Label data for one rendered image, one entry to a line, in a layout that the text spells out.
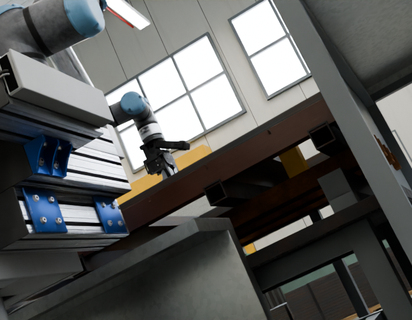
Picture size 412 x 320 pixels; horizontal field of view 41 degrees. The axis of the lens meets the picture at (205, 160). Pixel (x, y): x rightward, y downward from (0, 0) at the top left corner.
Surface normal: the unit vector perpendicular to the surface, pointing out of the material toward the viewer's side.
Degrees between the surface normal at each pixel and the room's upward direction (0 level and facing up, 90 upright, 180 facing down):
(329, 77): 90
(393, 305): 90
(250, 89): 90
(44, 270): 90
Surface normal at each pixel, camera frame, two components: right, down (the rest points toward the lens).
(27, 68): 0.85, -0.46
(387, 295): -0.41, -0.09
